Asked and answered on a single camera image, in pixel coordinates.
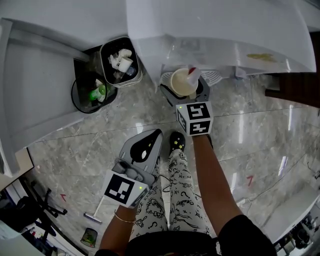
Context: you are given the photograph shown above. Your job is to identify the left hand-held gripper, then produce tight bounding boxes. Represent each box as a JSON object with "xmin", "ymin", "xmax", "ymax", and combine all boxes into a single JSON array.
[{"xmin": 101, "ymin": 129, "xmax": 164, "ymax": 209}]

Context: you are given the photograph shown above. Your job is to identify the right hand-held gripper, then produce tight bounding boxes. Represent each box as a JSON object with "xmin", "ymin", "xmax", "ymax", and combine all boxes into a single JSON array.
[{"xmin": 159, "ymin": 76, "xmax": 214, "ymax": 137}]

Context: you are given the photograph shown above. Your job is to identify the cream plastic cup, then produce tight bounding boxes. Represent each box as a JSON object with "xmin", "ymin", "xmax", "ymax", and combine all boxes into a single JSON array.
[{"xmin": 170, "ymin": 67, "xmax": 200, "ymax": 99}]

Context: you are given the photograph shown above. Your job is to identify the person's left forearm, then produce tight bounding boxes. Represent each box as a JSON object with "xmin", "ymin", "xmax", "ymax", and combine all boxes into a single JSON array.
[{"xmin": 99, "ymin": 204, "xmax": 137, "ymax": 251}]

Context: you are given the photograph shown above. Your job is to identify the person's right forearm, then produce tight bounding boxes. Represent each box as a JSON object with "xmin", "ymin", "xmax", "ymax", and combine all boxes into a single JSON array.
[{"xmin": 191, "ymin": 134, "xmax": 245, "ymax": 238}]

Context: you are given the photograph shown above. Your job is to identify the white water dispenser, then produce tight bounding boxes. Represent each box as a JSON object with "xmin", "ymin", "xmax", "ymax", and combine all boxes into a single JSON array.
[{"xmin": 126, "ymin": 0, "xmax": 318, "ymax": 76}]

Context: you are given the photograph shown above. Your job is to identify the person's black star shoe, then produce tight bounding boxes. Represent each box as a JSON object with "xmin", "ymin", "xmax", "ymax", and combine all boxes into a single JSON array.
[{"xmin": 169, "ymin": 131, "xmax": 187, "ymax": 153}]

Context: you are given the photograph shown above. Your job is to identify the person's white printed trousers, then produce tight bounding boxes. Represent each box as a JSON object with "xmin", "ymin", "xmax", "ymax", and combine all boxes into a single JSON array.
[{"xmin": 129, "ymin": 149, "xmax": 213, "ymax": 239}]

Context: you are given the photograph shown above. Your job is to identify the white waste bin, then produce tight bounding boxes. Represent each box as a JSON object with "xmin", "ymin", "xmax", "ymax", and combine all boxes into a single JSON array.
[{"xmin": 99, "ymin": 36, "xmax": 144, "ymax": 89}]

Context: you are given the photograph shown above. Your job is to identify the green plastic bottle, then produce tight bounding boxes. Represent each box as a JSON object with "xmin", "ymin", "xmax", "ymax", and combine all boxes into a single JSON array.
[{"xmin": 89, "ymin": 84, "xmax": 108, "ymax": 101}]

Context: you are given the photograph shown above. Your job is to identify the black mesh waste bin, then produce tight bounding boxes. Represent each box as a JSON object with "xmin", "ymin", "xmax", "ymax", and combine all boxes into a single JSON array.
[{"xmin": 70, "ymin": 71, "xmax": 118, "ymax": 115}]

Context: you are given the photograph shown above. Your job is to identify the small mesh waste bin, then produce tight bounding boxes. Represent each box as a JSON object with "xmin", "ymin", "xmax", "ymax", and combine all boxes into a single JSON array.
[{"xmin": 80, "ymin": 227, "xmax": 99, "ymax": 249}]

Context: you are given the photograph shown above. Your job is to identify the person's black printed shirt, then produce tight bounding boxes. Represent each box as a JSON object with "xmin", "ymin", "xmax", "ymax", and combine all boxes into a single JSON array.
[{"xmin": 94, "ymin": 214, "xmax": 277, "ymax": 256}]

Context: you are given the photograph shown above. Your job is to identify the beige board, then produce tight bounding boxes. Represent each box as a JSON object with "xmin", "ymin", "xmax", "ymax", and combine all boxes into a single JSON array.
[{"xmin": 14, "ymin": 147, "xmax": 35, "ymax": 176}]

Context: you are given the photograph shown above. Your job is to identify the black office chair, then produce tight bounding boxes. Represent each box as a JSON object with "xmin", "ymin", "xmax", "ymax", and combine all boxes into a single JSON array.
[{"xmin": 0, "ymin": 181, "xmax": 69, "ymax": 241}]

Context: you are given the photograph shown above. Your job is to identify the white vanity cabinet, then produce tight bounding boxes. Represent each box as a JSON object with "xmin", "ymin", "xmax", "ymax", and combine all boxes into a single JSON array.
[{"xmin": 0, "ymin": 17, "xmax": 89, "ymax": 177}]

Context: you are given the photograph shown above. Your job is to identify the white cluttered desk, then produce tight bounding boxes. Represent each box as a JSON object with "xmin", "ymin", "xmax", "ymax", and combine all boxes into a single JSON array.
[{"xmin": 0, "ymin": 219, "xmax": 81, "ymax": 256}]

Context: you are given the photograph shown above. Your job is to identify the gold bracelet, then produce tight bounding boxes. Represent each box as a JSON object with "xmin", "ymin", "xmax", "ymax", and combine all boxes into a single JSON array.
[{"xmin": 113, "ymin": 209, "xmax": 137, "ymax": 224}]

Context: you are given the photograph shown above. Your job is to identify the white handled floor squeegee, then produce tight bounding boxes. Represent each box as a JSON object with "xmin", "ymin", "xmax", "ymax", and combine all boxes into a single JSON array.
[{"xmin": 83, "ymin": 196, "xmax": 106, "ymax": 224}]

